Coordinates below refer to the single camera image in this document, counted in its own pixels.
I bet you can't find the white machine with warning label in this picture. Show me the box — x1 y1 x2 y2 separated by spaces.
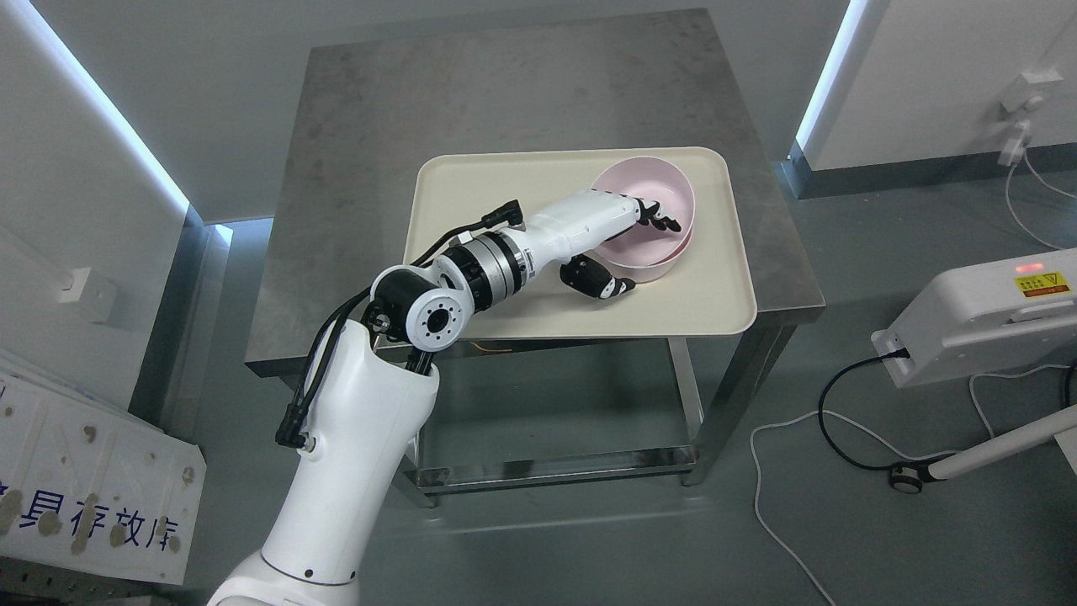
872 248 1076 387

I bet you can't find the pink bowl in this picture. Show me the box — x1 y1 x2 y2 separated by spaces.
595 224 693 284
592 157 697 266

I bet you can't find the cream plastic tray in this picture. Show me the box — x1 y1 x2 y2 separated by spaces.
401 146 757 341

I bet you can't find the white wall socket left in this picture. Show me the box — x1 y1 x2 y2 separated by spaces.
59 266 118 325

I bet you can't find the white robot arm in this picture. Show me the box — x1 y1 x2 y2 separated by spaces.
210 200 526 605

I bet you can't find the white floor cable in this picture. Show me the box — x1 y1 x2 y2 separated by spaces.
749 410 893 606

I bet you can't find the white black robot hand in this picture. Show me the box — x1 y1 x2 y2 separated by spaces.
499 189 687 300

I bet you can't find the white wall plug adapter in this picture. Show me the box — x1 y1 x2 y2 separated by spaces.
997 66 1064 167

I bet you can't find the stainless steel table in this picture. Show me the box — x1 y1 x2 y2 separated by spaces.
246 8 825 508

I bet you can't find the white machine leg with caster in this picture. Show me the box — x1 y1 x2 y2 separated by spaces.
886 406 1076 494

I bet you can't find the white signboard with blue characters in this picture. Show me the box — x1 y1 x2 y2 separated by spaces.
1 361 205 584

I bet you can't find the black power cable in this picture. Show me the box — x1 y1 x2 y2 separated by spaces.
817 352 959 471

